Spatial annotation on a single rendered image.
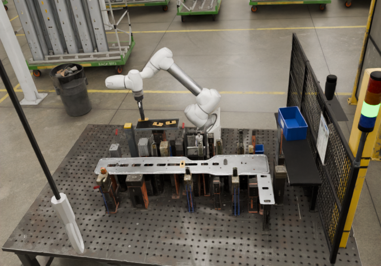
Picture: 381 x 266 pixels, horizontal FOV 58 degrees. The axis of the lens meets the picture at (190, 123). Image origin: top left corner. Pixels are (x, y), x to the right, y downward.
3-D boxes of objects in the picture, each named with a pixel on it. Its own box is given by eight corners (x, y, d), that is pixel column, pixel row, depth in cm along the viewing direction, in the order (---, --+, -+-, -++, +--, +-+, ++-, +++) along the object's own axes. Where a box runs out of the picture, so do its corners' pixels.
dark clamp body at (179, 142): (177, 180, 302) (172, 146, 280) (179, 169, 312) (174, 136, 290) (189, 180, 300) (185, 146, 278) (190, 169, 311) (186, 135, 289)
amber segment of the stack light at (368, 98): (366, 106, 154) (369, 93, 150) (362, 98, 159) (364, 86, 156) (382, 105, 153) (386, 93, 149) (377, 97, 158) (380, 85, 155)
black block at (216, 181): (212, 212, 269) (211, 185, 252) (213, 201, 278) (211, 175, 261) (223, 212, 268) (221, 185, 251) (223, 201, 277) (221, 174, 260)
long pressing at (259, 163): (92, 177, 271) (91, 175, 271) (100, 158, 290) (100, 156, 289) (270, 174, 256) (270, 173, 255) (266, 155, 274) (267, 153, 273)
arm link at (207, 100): (208, 111, 344) (224, 95, 338) (209, 116, 329) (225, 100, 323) (149, 59, 328) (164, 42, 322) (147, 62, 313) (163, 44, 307)
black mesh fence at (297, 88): (310, 320, 264) (344, 171, 175) (277, 153, 424) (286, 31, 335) (329, 320, 262) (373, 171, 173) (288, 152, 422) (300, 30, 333)
